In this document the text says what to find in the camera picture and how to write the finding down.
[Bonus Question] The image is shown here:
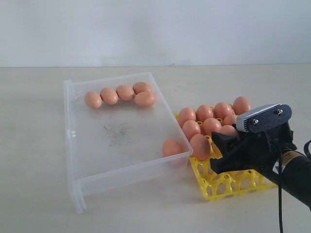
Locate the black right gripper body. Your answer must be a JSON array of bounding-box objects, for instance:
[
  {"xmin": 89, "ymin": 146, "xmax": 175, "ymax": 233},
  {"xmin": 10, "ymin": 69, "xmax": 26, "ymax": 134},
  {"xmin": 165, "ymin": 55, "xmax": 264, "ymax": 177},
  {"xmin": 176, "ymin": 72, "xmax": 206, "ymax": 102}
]
[{"xmin": 233, "ymin": 122, "xmax": 297, "ymax": 175}]

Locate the yellow plastic egg tray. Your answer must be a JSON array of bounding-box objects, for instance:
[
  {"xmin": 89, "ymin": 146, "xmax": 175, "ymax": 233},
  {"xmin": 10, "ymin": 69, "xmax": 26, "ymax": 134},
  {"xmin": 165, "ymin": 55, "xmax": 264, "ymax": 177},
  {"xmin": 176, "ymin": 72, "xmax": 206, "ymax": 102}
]
[{"xmin": 174, "ymin": 104, "xmax": 277, "ymax": 202}]

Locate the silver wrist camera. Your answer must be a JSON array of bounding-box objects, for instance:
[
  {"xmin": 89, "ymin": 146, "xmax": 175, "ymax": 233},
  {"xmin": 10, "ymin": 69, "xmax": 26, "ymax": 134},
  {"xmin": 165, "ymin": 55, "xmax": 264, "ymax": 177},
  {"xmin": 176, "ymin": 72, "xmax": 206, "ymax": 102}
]
[{"xmin": 236, "ymin": 103, "xmax": 293, "ymax": 133}]

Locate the clear plastic tray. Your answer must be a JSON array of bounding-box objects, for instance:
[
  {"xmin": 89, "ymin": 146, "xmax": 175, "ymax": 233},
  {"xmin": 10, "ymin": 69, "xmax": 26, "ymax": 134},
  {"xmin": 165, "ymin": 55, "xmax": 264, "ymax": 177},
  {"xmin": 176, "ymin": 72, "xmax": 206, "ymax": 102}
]
[{"xmin": 64, "ymin": 72, "xmax": 193, "ymax": 213}]

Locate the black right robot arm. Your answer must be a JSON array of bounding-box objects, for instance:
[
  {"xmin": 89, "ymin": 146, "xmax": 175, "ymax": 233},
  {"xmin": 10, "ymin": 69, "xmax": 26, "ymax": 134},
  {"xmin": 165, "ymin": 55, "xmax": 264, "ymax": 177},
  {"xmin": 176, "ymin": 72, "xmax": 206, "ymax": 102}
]
[{"xmin": 210, "ymin": 123, "xmax": 311, "ymax": 206}]

